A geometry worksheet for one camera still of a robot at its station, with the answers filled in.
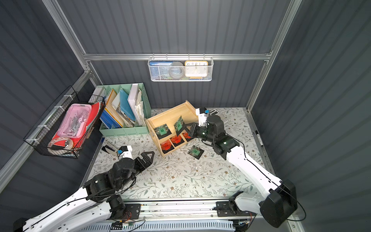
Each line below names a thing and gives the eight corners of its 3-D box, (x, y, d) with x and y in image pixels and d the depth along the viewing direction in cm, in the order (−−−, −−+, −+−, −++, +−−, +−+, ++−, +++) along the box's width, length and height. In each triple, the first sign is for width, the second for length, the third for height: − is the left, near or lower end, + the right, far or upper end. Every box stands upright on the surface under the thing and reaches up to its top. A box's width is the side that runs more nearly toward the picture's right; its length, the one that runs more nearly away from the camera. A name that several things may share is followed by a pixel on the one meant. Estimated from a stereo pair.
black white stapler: (103, 150, 99) (101, 148, 97) (106, 146, 101) (105, 144, 99) (115, 156, 96) (113, 154, 94) (119, 152, 98) (117, 150, 96)
